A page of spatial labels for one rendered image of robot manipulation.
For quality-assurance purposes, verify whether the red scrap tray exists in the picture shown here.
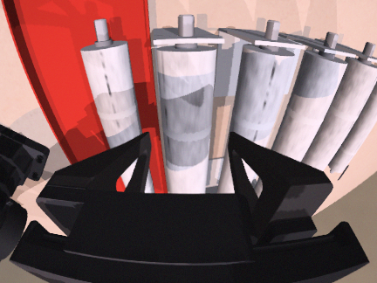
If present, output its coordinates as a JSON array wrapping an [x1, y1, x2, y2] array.
[[1, 0, 168, 193]]

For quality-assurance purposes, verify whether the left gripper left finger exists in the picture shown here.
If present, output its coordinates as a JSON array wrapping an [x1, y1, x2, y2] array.
[[47, 132, 152, 192]]

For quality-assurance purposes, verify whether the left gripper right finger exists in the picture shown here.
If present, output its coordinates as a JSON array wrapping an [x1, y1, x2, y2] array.
[[228, 132, 333, 241]]

